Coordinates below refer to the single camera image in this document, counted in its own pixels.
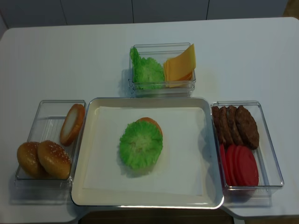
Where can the red tomato slice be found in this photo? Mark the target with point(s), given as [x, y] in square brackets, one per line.
[236, 167]
[224, 164]
[230, 164]
[248, 167]

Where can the brown meat patty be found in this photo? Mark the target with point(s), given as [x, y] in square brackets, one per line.
[225, 131]
[247, 127]
[232, 126]
[215, 115]

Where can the lettuce leaves in container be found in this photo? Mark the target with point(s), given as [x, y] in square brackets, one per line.
[148, 73]

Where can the upright bottom bun slice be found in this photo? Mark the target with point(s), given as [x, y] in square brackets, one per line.
[72, 124]

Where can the front brown meat patty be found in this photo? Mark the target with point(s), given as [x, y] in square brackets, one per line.
[247, 127]

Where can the sesame bun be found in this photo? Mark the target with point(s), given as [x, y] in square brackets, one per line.
[54, 159]
[28, 160]

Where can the left sesame top bun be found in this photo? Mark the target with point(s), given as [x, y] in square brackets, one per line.
[28, 160]

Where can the right sesame top bun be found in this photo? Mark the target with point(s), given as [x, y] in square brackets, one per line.
[54, 159]

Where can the stacked yellow cheese slices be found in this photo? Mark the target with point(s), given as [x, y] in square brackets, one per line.
[177, 82]

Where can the clear lettuce cheese container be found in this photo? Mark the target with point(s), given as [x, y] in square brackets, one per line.
[161, 53]

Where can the upright yellow cheese slice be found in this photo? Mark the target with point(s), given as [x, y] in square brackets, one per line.
[182, 64]

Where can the white metal serving tray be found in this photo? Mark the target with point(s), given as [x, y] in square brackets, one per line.
[186, 174]

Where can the green lettuce leaf on bun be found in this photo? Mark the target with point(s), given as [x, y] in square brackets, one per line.
[141, 145]

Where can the bottom bun on tray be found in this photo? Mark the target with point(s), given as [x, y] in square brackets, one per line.
[150, 120]

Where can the clear patty tomato container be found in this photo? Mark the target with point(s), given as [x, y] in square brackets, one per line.
[270, 177]

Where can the clear bun container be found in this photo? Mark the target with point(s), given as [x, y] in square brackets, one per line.
[47, 125]

